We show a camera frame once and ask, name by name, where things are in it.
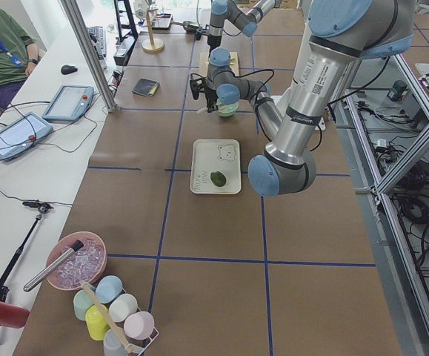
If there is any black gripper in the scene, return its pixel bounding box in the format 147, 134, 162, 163
207, 34, 222, 47
204, 86, 218, 113

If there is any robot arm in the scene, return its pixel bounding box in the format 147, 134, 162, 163
207, 0, 282, 50
204, 1, 416, 197

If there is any light green bowl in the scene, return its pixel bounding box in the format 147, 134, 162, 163
216, 100, 239, 117

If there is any pink bowl with ice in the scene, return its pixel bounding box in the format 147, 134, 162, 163
46, 231, 107, 291

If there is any wooden cutting board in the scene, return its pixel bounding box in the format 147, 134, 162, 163
199, 48, 239, 90

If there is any steel scoop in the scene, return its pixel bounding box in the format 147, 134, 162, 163
170, 20, 202, 33

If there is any dark tray with glasses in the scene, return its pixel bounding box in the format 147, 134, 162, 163
151, 13, 173, 30

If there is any white bear tray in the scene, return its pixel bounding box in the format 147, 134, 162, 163
190, 139, 242, 194

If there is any yellow sponge cloth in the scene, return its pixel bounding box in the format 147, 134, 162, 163
148, 83, 159, 96

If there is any wooden mug tree stand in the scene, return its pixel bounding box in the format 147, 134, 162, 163
142, 10, 164, 54

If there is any grey folded cloth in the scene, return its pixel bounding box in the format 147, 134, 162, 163
132, 78, 158, 96

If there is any blue teach pendant far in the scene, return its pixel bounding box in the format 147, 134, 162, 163
41, 85, 94, 122

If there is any blue teach pendant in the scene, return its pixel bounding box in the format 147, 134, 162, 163
0, 112, 53, 161
41, 85, 94, 122

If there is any black computer mouse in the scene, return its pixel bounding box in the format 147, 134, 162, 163
60, 65, 78, 75

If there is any blue teach pendant near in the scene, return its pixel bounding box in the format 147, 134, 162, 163
0, 112, 53, 161

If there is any person in green shirt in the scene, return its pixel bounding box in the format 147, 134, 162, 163
0, 8, 40, 109

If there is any blue cup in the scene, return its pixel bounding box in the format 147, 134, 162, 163
95, 275, 123, 304

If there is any white cup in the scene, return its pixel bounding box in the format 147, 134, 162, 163
109, 293, 138, 323

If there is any pink cup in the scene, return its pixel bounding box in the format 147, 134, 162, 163
124, 311, 155, 340

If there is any green cup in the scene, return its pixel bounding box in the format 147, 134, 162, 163
73, 289, 93, 321

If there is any yellow cup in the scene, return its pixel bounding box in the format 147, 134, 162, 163
85, 305, 110, 341

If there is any grey cup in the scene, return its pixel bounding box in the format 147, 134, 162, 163
103, 329, 128, 356

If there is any black selfie stick tripod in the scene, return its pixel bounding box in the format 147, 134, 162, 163
0, 200, 55, 349

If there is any aluminium frame post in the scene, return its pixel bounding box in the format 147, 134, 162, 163
60, 0, 118, 113

